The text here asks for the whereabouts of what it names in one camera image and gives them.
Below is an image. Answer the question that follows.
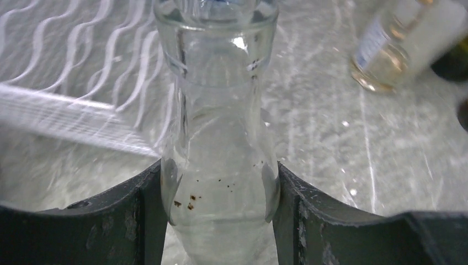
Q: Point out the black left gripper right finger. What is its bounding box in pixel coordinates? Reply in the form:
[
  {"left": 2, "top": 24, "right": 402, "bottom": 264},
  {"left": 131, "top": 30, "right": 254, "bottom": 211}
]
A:
[{"left": 273, "top": 165, "right": 467, "bottom": 264}]

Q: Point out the green bottle silver foil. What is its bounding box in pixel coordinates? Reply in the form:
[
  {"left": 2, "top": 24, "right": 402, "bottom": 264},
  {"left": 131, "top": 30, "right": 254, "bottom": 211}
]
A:
[{"left": 431, "top": 36, "right": 467, "bottom": 82}]

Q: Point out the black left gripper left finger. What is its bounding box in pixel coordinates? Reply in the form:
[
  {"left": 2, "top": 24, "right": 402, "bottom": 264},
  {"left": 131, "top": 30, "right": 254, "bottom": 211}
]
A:
[{"left": 1, "top": 162, "right": 167, "bottom": 264}]

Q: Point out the white wire wine rack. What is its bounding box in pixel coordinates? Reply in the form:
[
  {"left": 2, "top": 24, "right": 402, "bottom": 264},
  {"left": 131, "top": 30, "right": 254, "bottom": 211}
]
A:
[{"left": 1, "top": 1, "right": 174, "bottom": 157}]

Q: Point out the brown bottle gold foil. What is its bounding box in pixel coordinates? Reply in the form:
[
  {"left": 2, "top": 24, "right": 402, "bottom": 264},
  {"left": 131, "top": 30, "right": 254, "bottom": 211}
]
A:
[{"left": 457, "top": 98, "right": 468, "bottom": 132}]

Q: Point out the clear plain glass bottle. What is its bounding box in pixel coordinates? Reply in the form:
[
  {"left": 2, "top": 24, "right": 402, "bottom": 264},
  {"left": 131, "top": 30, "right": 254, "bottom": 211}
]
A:
[{"left": 155, "top": 1, "right": 280, "bottom": 264}]

